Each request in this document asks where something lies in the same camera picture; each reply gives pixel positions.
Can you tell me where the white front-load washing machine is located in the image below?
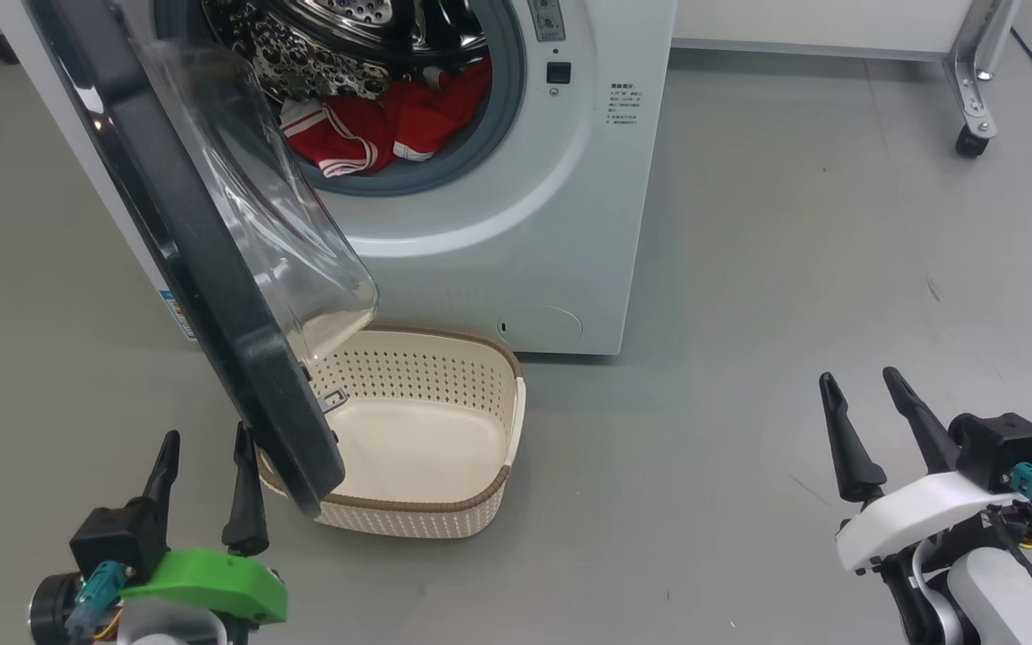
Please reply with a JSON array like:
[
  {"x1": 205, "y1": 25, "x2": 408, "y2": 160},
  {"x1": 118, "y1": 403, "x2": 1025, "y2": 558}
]
[{"x1": 0, "y1": 0, "x2": 678, "y2": 357}]

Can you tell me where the cream perforated laundry basket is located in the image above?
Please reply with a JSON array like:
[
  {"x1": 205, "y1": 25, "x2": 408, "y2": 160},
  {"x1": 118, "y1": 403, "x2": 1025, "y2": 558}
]
[{"x1": 256, "y1": 324, "x2": 528, "y2": 540}]

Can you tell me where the washing machine glass door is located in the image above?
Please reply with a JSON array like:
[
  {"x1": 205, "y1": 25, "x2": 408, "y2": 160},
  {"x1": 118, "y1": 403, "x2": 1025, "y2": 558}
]
[{"x1": 23, "y1": 0, "x2": 381, "y2": 520}]

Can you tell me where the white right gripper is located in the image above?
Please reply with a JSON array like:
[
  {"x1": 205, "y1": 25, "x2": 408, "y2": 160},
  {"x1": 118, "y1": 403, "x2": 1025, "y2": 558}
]
[{"x1": 819, "y1": 366, "x2": 1028, "y2": 575}]

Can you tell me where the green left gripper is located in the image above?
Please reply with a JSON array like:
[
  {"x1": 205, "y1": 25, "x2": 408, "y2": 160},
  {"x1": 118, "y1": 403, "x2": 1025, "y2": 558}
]
[{"x1": 119, "y1": 423, "x2": 289, "y2": 626}]

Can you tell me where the blue energy label sticker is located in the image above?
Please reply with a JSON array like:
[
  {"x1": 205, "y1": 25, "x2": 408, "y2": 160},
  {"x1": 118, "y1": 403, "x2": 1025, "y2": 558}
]
[{"x1": 159, "y1": 288, "x2": 200, "y2": 342}]

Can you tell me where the red white-striped garment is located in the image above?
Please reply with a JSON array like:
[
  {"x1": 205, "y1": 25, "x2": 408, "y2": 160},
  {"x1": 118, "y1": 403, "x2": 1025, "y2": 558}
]
[{"x1": 279, "y1": 60, "x2": 494, "y2": 179}]

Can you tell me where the teal plug left camera cable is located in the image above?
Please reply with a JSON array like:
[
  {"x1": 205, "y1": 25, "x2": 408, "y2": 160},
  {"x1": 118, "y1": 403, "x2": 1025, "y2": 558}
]
[{"x1": 64, "y1": 561, "x2": 128, "y2": 642}]

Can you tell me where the metal stand leg with caster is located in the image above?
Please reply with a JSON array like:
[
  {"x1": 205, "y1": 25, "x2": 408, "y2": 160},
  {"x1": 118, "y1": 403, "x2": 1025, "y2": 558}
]
[{"x1": 943, "y1": 0, "x2": 1023, "y2": 160}]

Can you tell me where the grey warning label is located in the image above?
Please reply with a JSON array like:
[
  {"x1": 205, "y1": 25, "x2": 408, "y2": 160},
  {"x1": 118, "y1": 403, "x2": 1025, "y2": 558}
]
[{"x1": 529, "y1": 0, "x2": 567, "y2": 43}]

